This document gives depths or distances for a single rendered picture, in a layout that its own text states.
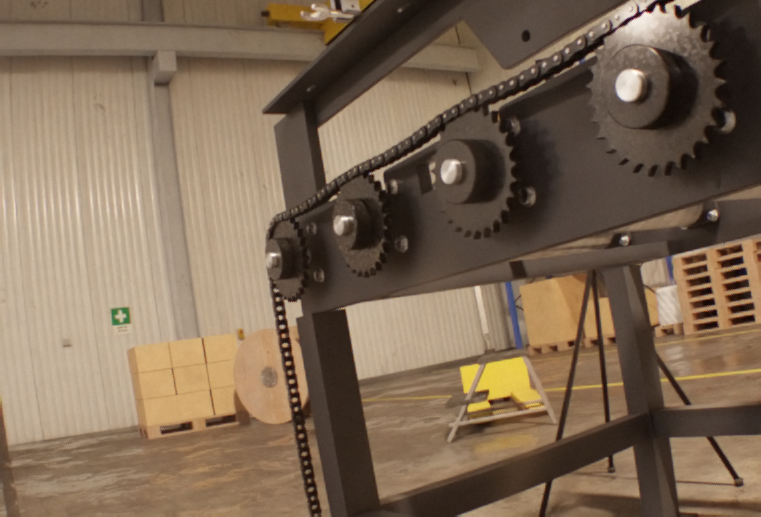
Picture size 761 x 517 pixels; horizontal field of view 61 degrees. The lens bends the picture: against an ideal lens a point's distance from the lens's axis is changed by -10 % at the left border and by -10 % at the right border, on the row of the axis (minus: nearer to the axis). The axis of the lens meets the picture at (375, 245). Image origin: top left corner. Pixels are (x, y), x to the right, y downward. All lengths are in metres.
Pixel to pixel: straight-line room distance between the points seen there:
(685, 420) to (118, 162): 10.27
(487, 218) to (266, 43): 11.50
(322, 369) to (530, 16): 0.78
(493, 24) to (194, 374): 7.44
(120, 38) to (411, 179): 10.58
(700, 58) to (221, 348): 7.81
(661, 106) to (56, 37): 10.96
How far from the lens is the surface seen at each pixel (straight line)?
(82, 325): 10.82
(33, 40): 11.35
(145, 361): 8.11
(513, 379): 5.82
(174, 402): 8.16
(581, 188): 0.85
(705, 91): 0.69
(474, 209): 0.92
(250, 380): 7.65
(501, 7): 0.99
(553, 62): 0.81
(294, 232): 1.37
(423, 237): 1.09
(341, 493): 1.42
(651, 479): 2.07
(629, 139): 0.74
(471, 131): 0.92
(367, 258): 1.14
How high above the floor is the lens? 0.66
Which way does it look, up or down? 8 degrees up
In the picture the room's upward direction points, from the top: 10 degrees counter-clockwise
